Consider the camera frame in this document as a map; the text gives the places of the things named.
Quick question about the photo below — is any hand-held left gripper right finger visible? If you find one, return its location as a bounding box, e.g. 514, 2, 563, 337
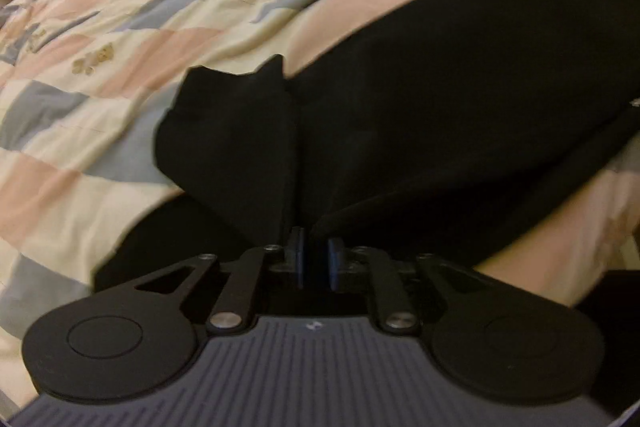
326, 237, 482, 337

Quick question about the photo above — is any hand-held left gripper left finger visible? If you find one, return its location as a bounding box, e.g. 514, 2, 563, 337
132, 227, 307, 336

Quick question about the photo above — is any black garment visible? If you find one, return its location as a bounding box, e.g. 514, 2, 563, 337
94, 0, 640, 308

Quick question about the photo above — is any checkered bear print quilt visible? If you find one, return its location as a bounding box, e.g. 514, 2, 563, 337
0, 0, 640, 358

